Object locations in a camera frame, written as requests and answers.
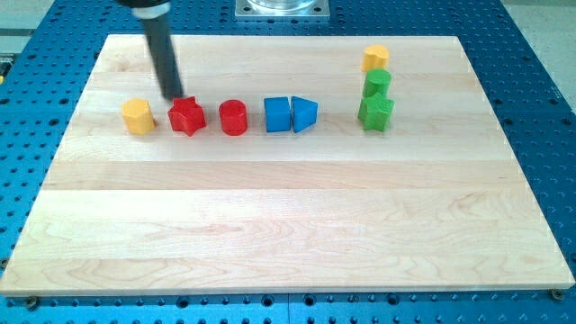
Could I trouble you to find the light wooden board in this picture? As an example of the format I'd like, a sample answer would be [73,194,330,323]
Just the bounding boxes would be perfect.
[1,34,574,296]

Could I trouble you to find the red cylinder block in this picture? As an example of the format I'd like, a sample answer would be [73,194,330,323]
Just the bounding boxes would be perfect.
[219,99,248,136]

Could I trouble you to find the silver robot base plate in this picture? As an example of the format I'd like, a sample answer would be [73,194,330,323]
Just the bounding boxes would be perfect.
[234,0,330,19]

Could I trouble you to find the blue triangle block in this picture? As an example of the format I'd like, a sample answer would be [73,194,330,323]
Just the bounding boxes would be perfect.
[291,96,319,133]

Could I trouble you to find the black robot arm end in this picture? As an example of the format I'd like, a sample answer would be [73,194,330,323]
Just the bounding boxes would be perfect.
[115,0,169,8]

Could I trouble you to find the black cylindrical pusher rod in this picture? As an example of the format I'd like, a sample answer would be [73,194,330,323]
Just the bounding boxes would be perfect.
[131,2,184,100]

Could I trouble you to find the red star block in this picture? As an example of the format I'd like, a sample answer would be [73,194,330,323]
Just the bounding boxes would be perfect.
[167,96,207,136]

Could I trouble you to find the yellow heart block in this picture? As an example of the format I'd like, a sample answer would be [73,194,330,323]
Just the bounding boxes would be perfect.
[361,44,390,72]

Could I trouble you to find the yellow hexagon block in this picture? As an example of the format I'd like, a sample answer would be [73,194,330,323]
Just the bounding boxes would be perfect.
[121,98,156,135]

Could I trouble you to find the blue cube block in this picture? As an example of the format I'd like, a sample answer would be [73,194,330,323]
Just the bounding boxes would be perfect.
[264,97,292,132]

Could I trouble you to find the green star block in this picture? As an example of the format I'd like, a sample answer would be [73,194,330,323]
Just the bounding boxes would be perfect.
[357,93,395,132]

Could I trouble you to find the green cylinder block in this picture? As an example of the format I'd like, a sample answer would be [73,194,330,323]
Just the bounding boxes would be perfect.
[363,68,392,97]

